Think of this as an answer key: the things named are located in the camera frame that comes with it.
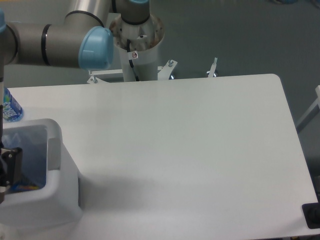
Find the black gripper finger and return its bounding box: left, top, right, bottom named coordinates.
left=0, top=147, right=23, bottom=203

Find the blue snack wrapper bag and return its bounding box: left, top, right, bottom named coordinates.
left=10, top=182, right=40, bottom=193

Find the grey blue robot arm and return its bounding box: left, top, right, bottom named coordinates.
left=0, top=0, right=151, bottom=94

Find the white plastic trash can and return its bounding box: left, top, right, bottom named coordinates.
left=0, top=119, right=83, bottom=229

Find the blue labelled drink bottle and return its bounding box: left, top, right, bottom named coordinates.
left=3, top=87, right=24, bottom=122

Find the black clamp at table edge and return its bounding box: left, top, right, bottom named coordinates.
left=302, top=202, right=320, bottom=229

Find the black cable on pedestal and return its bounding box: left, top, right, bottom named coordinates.
left=126, top=38, right=140, bottom=82

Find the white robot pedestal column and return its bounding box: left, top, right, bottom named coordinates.
left=109, top=14, right=165, bottom=82

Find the white pedestal base bracket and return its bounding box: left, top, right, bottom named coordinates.
left=86, top=57, right=219, bottom=85

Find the white frame at right edge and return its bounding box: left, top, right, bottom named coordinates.
left=295, top=85, right=320, bottom=134

